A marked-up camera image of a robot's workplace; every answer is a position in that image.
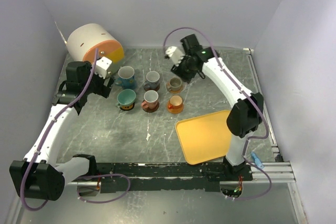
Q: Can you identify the white pink cup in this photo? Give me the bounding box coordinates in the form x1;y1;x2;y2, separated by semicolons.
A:
141;90;159;110

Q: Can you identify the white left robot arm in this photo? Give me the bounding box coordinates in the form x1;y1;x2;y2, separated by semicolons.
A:
9;57;114;201

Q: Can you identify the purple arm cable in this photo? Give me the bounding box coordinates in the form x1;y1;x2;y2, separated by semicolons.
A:
163;27;272;201
19;48;131;211

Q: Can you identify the blue clip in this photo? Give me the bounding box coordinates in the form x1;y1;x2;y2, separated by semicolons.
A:
250;152;264;169

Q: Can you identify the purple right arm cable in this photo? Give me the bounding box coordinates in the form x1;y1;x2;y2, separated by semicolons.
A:
163;27;272;201

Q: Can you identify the white grey-handled cup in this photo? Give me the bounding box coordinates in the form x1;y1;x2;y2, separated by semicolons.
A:
143;71;160;88

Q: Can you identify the light orange wooden coaster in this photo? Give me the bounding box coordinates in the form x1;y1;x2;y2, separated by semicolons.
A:
166;101;184;114

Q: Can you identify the dark brown wooden coaster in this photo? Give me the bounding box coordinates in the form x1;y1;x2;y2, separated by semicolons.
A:
143;84;160;91

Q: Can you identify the aluminium frame rail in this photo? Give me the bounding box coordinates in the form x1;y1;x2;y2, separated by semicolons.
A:
19;162;297;185

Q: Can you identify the grey yellow-handled cup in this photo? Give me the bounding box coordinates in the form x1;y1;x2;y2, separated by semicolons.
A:
168;77;182;87

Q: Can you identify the dark walnut wooden coaster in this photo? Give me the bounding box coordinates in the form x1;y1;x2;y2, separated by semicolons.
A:
142;102;160;113

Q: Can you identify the blue round coaster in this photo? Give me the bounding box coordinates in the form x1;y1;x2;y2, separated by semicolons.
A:
122;82;137;90

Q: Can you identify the large white blue-handled mug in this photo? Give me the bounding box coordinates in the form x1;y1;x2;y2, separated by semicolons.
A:
114;66;136;87

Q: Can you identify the teal cup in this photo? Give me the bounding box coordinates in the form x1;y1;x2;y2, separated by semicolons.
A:
117;89;137;107

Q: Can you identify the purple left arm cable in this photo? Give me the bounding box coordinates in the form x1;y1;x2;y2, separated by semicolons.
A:
19;48;131;211

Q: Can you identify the yellow black-rimmed coaster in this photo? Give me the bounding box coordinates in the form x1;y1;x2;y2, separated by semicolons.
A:
118;103;135;111

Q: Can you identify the orange copper cup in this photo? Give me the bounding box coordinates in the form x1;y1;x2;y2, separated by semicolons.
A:
167;95;183;110

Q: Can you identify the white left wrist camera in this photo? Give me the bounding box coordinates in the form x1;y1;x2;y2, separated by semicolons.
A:
94;57;113;79

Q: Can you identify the tan wooden coaster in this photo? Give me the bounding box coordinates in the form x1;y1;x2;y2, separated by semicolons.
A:
166;82;183;94

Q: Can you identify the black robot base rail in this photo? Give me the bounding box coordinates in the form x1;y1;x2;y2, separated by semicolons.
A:
97;162;253;192

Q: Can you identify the yellow plastic tray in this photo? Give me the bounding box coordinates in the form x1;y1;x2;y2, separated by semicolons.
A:
175;110;232;165

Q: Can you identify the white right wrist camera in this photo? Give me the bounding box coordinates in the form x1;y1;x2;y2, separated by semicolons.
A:
164;46;185;67

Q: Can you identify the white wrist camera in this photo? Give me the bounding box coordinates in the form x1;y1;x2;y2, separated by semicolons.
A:
94;57;113;79
164;46;185;67

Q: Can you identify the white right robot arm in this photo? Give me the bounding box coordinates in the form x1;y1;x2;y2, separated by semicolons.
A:
163;34;264;181

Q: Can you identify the white cylindrical drawer cabinet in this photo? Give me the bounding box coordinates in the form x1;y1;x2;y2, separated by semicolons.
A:
67;23;124;74

